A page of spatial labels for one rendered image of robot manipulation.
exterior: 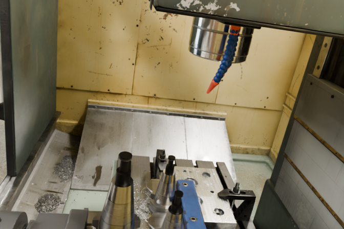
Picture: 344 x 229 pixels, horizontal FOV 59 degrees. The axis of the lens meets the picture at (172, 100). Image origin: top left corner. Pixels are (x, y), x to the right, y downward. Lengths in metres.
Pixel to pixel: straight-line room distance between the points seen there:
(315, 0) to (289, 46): 1.52
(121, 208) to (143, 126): 1.53
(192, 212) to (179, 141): 1.23
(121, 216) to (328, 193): 0.84
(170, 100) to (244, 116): 0.51
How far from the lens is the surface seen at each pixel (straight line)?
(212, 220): 1.02
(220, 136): 1.97
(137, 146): 1.80
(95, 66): 1.88
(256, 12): 0.50
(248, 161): 2.20
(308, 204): 1.22
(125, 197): 0.37
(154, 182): 0.73
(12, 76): 1.27
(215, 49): 0.75
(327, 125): 1.11
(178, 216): 0.55
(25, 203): 1.54
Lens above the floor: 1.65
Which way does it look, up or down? 21 degrees down
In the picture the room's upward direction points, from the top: 9 degrees clockwise
